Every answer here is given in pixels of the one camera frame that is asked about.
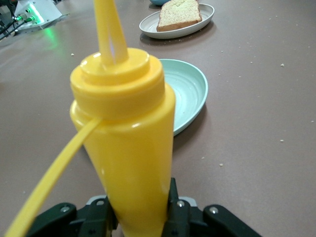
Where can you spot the toasted bread slice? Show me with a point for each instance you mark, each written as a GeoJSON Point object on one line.
{"type": "Point", "coordinates": [180, 12]}

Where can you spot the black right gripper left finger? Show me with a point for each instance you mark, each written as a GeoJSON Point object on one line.
{"type": "Point", "coordinates": [61, 217]}

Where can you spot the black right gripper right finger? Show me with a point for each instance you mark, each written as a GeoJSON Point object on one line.
{"type": "Point", "coordinates": [185, 222]}

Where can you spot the blue plate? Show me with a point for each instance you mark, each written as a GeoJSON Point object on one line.
{"type": "Point", "coordinates": [156, 2]}

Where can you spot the beige plate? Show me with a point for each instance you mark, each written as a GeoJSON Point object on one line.
{"type": "Point", "coordinates": [148, 28]}

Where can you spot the mint green plate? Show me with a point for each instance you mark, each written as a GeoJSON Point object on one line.
{"type": "Point", "coordinates": [187, 98]}

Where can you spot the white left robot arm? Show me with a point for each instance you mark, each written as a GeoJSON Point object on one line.
{"type": "Point", "coordinates": [47, 11]}

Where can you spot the yellow squeeze bottle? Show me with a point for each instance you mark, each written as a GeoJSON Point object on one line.
{"type": "Point", "coordinates": [128, 148]}

